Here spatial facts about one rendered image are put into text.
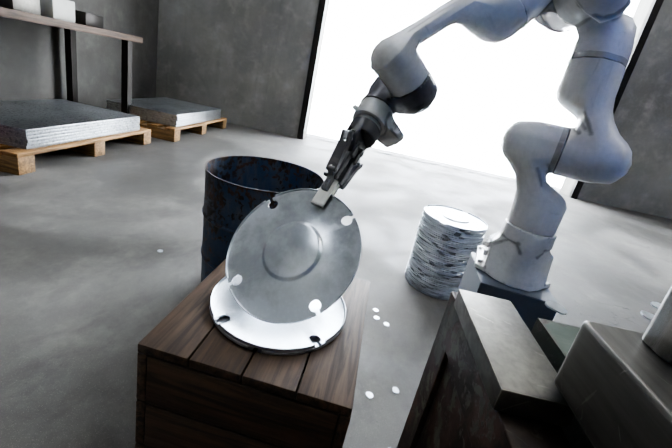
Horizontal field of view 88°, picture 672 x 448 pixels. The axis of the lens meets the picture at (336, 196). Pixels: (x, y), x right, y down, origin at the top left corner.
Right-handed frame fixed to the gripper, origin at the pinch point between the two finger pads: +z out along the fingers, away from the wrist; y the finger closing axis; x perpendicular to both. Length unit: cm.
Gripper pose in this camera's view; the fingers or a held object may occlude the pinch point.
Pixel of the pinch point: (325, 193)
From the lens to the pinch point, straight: 76.1
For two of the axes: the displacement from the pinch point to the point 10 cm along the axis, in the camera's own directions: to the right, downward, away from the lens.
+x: 8.5, 2.9, -4.4
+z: -4.7, 8.0, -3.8
